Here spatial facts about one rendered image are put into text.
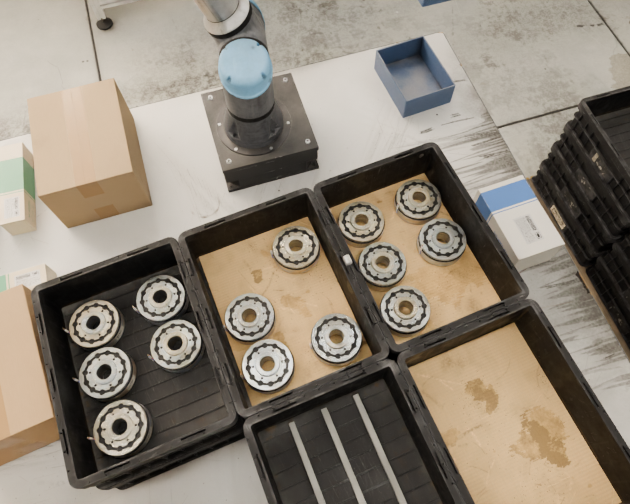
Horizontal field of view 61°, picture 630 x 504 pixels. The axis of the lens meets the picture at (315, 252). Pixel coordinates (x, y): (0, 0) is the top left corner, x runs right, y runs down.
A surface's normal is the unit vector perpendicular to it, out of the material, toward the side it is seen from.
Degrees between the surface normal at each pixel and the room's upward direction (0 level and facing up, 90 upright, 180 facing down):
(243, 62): 10
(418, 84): 0
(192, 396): 0
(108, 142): 0
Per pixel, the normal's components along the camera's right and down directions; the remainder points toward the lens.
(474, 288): -0.01, -0.42
